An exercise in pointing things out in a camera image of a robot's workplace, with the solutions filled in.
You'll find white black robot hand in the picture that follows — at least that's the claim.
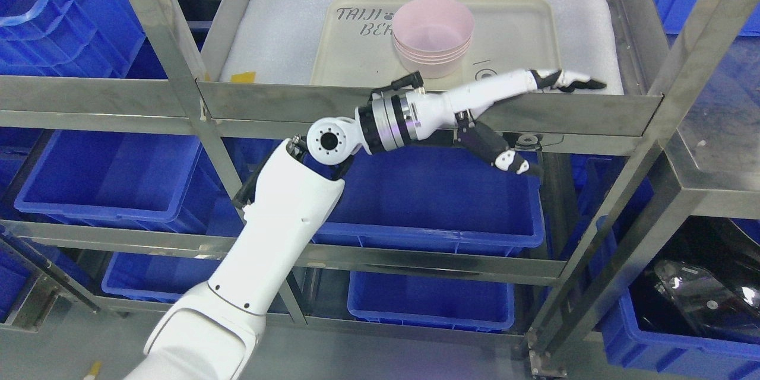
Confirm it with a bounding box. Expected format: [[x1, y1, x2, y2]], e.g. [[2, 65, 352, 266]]
[[402, 69, 606, 175]]

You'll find pink plastic bowl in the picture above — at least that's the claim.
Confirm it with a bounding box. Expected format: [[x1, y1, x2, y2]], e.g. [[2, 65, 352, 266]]
[[391, 0, 475, 53]]

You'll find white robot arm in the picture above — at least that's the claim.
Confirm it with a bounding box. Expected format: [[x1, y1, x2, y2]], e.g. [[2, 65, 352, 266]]
[[127, 118, 363, 379]]

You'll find blue bin middle shelf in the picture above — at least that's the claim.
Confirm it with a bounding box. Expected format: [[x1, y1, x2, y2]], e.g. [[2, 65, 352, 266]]
[[312, 145, 546, 257]]

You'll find blue bin shelf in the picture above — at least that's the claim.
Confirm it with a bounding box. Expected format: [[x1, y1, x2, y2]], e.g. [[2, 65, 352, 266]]
[[312, 145, 546, 257], [14, 130, 224, 234], [347, 271, 515, 333]]

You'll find blue bin lower shelf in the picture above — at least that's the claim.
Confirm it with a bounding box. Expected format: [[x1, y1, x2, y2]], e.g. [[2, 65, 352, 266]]
[[347, 271, 515, 333]]

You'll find steel shelf rack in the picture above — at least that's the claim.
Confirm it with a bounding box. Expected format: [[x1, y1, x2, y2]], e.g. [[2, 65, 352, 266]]
[[2, 0, 758, 376]]

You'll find blue bin left shelf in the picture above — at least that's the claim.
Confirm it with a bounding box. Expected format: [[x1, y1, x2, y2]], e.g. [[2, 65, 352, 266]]
[[14, 130, 224, 234]]

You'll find cream plastic tray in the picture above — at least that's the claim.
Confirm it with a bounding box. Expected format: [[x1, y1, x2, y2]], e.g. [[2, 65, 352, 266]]
[[310, 0, 561, 91]]

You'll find black helmet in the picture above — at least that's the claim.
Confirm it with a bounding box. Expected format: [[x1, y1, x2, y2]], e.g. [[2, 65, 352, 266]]
[[630, 217, 759, 344]]

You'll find blue bin with helmet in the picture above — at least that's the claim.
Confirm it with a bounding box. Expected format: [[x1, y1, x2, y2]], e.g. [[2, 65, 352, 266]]
[[600, 274, 759, 379]]

